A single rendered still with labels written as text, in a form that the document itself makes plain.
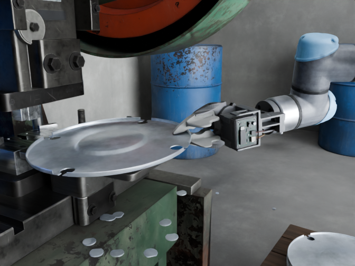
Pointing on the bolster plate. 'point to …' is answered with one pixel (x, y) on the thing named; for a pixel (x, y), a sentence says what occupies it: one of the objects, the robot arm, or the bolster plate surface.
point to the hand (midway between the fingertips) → (177, 133)
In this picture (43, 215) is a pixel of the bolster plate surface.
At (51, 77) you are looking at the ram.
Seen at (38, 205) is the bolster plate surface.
